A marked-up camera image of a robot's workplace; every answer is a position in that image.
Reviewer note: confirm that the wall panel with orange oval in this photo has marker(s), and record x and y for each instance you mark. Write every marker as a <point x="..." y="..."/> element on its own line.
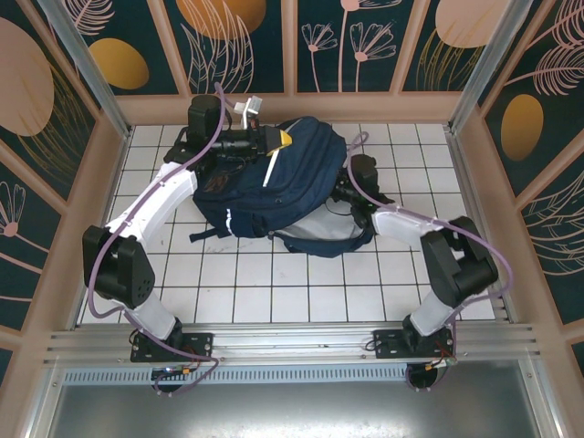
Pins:
<point x="118" y="64"/>

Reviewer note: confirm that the wall panel large pale circle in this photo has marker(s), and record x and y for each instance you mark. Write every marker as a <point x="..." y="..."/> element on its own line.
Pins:
<point x="27" y="91"/>

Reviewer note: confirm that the wall panel with pink flowers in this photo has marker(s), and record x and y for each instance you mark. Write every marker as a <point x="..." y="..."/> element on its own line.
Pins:
<point x="347" y="45"/>

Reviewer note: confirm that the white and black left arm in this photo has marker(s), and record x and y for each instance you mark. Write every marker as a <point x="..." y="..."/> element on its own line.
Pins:
<point x="155" y="201"/>

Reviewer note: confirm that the wall panel pale circle reeds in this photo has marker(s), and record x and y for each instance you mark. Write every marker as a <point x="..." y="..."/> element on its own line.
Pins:
<point x="438" y="59"/>

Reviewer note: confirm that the aluminium mounting rail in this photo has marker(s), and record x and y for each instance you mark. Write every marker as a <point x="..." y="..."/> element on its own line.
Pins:
<point x="296" y="340"/>

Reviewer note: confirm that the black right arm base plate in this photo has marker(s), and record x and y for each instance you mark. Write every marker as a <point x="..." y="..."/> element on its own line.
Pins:
<point x="388" y="344"/>

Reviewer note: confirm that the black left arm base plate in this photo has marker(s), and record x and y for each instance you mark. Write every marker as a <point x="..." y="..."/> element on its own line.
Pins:
<point x="201" y="347"/>

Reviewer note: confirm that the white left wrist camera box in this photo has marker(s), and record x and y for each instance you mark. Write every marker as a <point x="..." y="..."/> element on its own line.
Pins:
<point x="251" y="106"/>

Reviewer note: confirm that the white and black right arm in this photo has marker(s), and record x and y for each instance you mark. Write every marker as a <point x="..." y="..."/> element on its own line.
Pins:
<point x="397" y="226"/>

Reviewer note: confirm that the wall panel orange oval fern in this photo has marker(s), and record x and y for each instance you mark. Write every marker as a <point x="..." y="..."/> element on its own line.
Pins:
<point x="529" y="118"/>

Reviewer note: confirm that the navy blue backpack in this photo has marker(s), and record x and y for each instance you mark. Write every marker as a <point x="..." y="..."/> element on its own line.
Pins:
<point x="296" y="182"/>

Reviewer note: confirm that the wall panel with pink leaves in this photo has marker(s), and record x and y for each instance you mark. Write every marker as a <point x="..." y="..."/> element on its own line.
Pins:
<point x="556" y="246"/>

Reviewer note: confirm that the aluminium table side rail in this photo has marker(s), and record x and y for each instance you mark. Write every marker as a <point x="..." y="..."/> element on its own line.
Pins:
<point x="480" y="228"/>

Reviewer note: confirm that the aluminium corner post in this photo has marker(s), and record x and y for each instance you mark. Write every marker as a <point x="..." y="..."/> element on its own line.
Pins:
<point x="482" y="68"/>
<point x="96" y="77"/>

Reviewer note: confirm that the grey metal shelf plate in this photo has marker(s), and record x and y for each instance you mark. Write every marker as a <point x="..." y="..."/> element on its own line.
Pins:
<point x="292" y="410"/>

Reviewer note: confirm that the wall panel with single flower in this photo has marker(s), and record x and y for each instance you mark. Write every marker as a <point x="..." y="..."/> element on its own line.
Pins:
<point x="23" y="255"/>

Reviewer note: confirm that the wall panel orange circle leaves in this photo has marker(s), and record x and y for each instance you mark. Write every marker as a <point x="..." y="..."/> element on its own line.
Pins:
<point x="219" y="27"/>

